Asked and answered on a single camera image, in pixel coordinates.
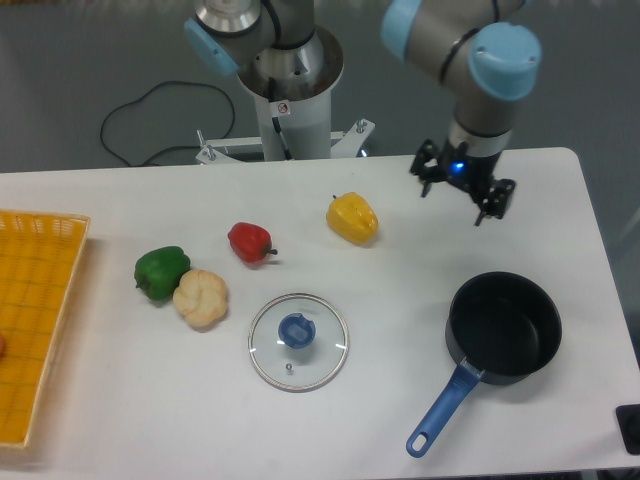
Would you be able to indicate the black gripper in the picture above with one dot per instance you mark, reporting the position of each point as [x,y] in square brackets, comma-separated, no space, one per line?
[471,174]

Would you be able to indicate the green bell pepper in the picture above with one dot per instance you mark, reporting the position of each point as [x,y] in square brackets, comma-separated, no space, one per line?
[158,272]

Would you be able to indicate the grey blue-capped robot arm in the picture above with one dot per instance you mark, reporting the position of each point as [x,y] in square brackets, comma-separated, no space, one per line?
[469,47]

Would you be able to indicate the yellow bell pepper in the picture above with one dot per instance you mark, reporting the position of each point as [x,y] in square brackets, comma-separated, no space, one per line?
[351,217]

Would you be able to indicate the red bell pepper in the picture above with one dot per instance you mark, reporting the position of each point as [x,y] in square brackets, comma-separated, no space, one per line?
[250,242]

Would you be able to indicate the glass lid blue knob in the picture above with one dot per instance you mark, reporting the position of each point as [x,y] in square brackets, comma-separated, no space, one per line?
[298,342]

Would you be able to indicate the black device at table edge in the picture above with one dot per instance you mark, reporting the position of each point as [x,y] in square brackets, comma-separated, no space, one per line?
[628,421]

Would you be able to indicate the yellow woven basket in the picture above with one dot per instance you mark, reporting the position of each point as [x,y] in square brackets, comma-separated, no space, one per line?
[40,254]

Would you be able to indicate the black saucepan blue handle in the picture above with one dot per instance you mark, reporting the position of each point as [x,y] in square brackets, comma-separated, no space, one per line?
[501,328]

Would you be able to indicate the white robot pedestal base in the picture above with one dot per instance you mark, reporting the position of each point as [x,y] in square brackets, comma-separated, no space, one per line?
[292,94]

